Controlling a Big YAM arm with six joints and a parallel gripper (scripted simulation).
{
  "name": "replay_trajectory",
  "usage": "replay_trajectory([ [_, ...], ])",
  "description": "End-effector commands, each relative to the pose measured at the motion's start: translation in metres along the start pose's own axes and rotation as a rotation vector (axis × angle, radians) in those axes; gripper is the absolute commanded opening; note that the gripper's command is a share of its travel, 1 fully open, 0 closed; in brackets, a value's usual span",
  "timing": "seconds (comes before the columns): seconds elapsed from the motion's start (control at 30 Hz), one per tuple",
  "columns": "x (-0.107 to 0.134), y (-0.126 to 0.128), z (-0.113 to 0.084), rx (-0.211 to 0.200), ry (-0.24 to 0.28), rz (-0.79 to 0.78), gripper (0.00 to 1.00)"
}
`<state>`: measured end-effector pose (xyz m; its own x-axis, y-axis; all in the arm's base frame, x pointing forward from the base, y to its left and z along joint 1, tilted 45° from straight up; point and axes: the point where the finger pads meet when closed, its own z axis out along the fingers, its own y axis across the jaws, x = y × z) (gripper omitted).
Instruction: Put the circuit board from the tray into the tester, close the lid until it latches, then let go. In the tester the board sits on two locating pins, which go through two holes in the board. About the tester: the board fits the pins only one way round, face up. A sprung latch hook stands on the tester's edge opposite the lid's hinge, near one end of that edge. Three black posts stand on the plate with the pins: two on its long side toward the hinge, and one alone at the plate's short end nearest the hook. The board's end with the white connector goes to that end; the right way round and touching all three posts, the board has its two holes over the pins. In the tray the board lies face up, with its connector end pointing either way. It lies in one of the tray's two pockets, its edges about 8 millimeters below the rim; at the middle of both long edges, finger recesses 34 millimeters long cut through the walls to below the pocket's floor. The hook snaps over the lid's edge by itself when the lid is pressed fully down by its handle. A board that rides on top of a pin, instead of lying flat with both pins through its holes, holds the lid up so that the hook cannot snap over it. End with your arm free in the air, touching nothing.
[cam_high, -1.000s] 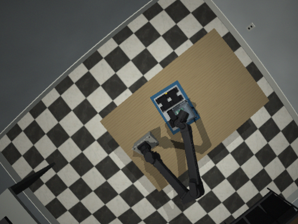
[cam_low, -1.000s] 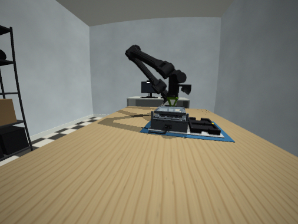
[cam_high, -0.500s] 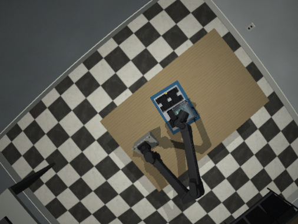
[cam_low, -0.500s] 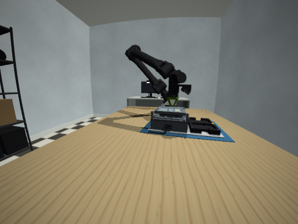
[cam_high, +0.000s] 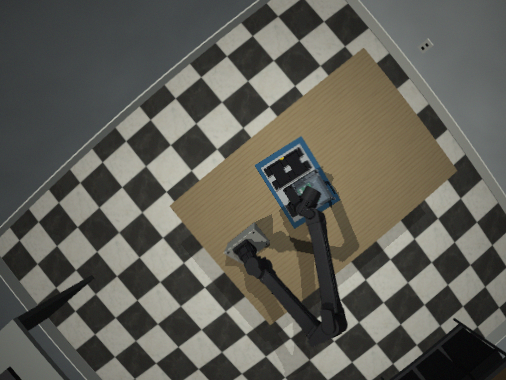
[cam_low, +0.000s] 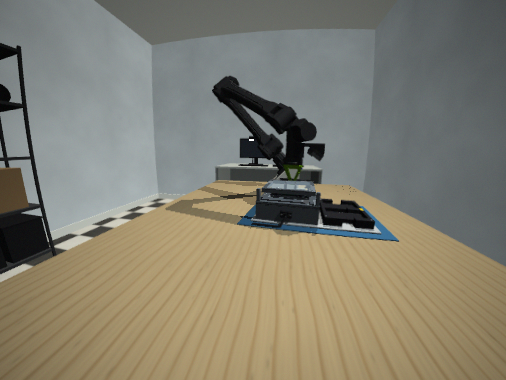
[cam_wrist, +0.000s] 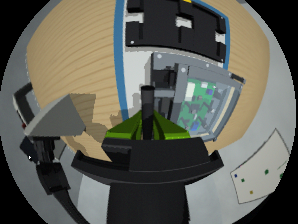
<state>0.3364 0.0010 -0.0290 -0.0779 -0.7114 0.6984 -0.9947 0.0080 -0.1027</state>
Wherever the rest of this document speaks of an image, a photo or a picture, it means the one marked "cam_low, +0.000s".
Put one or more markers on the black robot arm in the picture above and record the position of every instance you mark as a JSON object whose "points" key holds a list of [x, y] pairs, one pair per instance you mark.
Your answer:
{"points": [[231, 94]]}

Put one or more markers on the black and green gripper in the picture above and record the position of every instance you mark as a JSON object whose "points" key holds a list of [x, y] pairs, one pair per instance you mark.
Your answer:
{"points": [[289, 158]]}

